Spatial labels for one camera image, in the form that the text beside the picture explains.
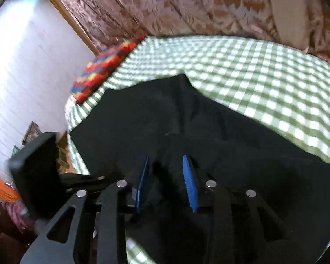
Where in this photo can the green checked bedsheet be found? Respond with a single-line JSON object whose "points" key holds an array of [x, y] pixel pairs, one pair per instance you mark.
{"points": [[250, 82]]}

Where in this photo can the black pants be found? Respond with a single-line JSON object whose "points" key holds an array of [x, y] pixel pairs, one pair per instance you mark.
{"points": [[209, 143]]}

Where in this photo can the colourful checked pillow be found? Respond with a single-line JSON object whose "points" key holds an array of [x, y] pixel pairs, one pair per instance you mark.
{"points": [[104, 66]]}

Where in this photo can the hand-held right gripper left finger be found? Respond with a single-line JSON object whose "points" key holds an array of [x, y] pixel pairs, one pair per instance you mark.
{"points": [[141, 184]]}

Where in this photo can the orange cloth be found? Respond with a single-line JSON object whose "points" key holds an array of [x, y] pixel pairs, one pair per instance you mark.
{"points": [[1, 188]]}

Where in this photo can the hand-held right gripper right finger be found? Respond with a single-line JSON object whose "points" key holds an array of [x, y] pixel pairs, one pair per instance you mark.
{"points": [[189, 184]]}

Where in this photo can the dark red cloth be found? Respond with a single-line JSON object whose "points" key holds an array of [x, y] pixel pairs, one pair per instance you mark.
{"points": [[8, 220]]}

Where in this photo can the brown floral curtain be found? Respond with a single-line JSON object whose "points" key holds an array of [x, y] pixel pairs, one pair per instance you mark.
{"points": [[209, 5]]}

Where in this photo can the wooden frame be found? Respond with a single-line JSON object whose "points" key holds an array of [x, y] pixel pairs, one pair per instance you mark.
{"points": [[68, 16]]}

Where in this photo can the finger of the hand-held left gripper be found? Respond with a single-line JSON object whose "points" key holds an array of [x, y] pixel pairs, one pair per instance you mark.
{"points": [[82, 178]]}

